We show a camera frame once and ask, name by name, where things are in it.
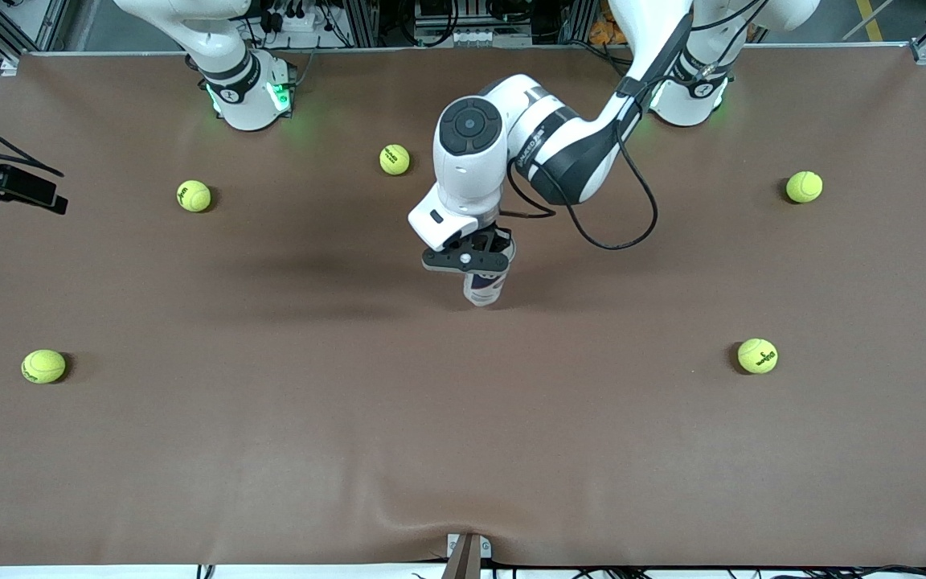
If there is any clear tennis ball can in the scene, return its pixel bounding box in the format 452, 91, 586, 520
463, 269, 509, 309

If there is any brown table mat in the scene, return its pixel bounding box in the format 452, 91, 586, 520
0, 47, 926, 568

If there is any grey electronics box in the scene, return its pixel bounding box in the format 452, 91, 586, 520
415, 0, 534, 47

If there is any bag of orange items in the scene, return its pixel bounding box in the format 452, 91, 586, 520
589, 14, 633, 46

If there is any white power strip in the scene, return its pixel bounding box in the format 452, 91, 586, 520
258, 0, 327, 49

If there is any metal table clamp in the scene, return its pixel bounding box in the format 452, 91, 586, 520
445, 532, 493, 579

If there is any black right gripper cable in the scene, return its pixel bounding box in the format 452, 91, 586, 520
0, 99, 64, 178

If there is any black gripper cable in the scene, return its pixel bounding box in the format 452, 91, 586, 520
506, 121, 660, 252
0, 99, 64, 178

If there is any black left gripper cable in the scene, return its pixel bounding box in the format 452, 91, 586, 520
506, 121, 660, 252

